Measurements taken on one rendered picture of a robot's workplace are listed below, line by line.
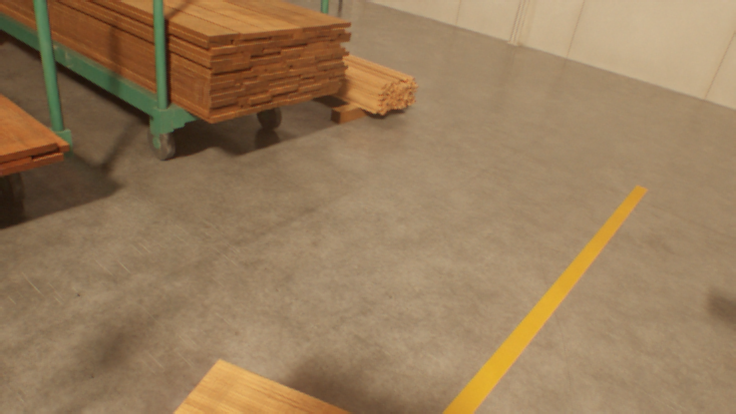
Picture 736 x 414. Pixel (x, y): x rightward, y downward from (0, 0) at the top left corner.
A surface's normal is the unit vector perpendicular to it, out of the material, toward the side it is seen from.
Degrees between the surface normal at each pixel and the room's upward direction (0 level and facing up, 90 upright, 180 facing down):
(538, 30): 94
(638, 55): 95
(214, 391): 0
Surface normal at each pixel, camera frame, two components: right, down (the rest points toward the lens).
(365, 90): -0.62, 0.31
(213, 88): 0.77, 0.41
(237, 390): 0.14, -0.86
